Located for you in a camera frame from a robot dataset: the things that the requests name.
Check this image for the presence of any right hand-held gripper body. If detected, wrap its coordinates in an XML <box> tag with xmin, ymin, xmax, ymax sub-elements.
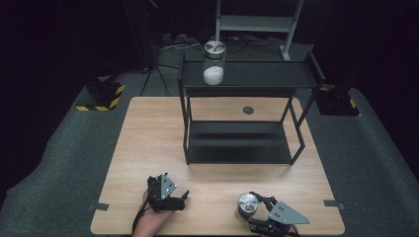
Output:
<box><xmin>246</xmin><ymin>200</ymin><xmax>311</xmax><ymax>235</ymax></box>

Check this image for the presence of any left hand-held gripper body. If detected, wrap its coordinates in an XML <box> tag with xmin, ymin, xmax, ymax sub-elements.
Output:
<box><xmin>146</xmin><ymin>172</ymin><xmax>187</xmax><ymax>212</ymax></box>

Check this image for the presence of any black metal two-tier shelf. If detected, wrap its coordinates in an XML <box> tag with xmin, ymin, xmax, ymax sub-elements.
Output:
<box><xmin>177</xmin><ymin>50</ymin><xmax>327</xmax><ymax>167</ymax></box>

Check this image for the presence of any person's right hand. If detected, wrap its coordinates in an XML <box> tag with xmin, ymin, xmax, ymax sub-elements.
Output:
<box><xmin>257</xmin><ymin>230</ymin><xmax>301</xmax><ymax>237</ymax></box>

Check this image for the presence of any person's left hand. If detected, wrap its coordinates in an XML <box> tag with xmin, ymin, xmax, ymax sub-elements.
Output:
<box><xmin>139</xmin><ymin>191</ymin><xmax>178</xmax><ymax>225</ymax></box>

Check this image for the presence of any grey tape strip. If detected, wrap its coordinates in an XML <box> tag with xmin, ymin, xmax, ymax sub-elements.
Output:
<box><xmin>88</xmin><ymin>201</ymin><xmax>111</xmax><ymax>212</ymax></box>
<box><xmin>323</xmin><ymin>199</ymin><xmax>346</xmax><ymax>211</ymax></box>

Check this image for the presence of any black yellow striped stand base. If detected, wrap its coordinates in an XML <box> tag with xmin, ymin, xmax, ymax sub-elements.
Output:
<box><xmin>74</xmin><ymin>82</ymin><xmax>126</xmax><ymax>113</ymax></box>
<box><xmin>315</xmin><ymin>86</ymin><xmax>361</xmax><ymax>118</ymax></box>

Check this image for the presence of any grey metal stand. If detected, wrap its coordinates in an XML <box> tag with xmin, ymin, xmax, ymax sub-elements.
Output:
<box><xmin>214</xmin><ymin>0</ymin><xmax>304</xmax><ymax>62</ymax></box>

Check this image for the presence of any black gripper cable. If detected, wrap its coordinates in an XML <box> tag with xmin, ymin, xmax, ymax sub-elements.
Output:
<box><xmin>131</xmin><ymin>198</ymin><xmax>148</xmax><ymax>235</ymax></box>

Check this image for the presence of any black floor cable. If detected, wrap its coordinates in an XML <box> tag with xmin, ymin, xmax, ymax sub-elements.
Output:
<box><xmin>139</xmin><ymin>63</ymin><xmax>181</xmax><ymax>98</ymax></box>

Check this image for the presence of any bundle of floor cables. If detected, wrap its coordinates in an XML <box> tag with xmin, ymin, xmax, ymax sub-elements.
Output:
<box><xmin>159</xmin><ymin>32</ymin><xmax>201</xmax><ymax>52</ymax></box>

